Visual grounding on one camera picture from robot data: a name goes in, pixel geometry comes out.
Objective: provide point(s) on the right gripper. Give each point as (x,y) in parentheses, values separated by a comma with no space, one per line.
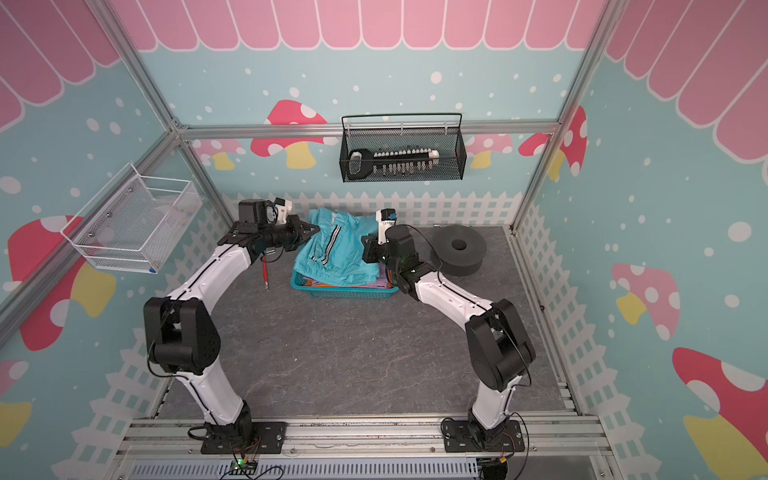
(371,248)

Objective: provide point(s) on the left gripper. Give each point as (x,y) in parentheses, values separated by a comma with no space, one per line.
(297,227)

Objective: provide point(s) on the purple pants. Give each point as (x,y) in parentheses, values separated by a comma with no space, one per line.
(375,285)

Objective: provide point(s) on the teal pants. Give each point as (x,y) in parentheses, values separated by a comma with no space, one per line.
(334,256)

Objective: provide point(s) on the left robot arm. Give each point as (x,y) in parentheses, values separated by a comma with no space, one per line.
(182,339)

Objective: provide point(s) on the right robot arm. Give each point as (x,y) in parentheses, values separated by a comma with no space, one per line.
(499,345)

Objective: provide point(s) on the teal plastic basket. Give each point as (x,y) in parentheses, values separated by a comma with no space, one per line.
(350,294)

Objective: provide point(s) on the grey foam roll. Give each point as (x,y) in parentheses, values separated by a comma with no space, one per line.
(458,250)

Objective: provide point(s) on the green circuit board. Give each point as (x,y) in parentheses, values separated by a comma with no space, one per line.
(243,467)

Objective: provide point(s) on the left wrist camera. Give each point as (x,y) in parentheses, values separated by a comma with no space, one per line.
(278,211)

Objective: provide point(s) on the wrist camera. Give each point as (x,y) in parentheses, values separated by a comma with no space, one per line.
(386,218)
(278,211)

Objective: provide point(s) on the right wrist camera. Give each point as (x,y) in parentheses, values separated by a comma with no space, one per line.
(386,218)

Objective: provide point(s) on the red handled hex wrench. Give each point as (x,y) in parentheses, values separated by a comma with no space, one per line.
(265,273)

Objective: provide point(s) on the black wire wall basket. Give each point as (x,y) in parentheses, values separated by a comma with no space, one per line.
(402,147)

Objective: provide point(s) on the white wire wall basket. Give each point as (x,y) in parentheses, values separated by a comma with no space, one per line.
(134,222)

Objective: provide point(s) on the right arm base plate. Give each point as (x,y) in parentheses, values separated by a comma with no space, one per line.
(462,436)

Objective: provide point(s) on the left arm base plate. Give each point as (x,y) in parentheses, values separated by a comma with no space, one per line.
(252,437)

